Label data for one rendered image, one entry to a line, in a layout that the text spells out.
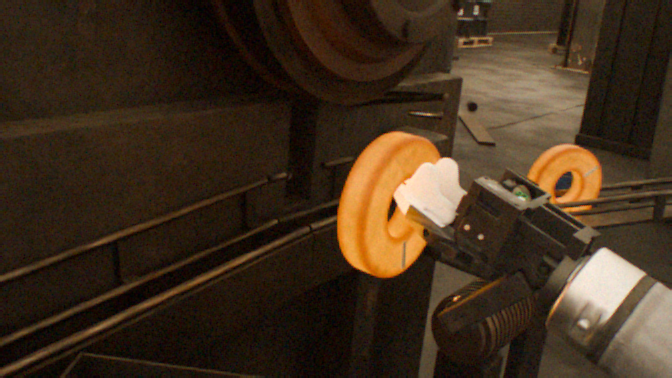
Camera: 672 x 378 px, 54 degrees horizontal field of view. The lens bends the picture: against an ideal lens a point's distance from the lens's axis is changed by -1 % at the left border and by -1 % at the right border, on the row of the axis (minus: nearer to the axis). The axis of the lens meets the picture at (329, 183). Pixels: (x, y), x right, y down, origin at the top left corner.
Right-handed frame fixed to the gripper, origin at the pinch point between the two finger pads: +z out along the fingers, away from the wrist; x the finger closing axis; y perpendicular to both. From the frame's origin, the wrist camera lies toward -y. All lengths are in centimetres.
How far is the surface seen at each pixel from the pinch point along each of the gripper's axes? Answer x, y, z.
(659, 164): -294, -63, 21
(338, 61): -9.6, 5.0, 19.6
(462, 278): -154, -98, 39
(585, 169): -68, -10, 0
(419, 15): -17.0, 13.2, 15.2
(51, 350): 29.0, -21.6, 13.6
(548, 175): -61, -12, 3
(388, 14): -9.9, 13.3, 15.0
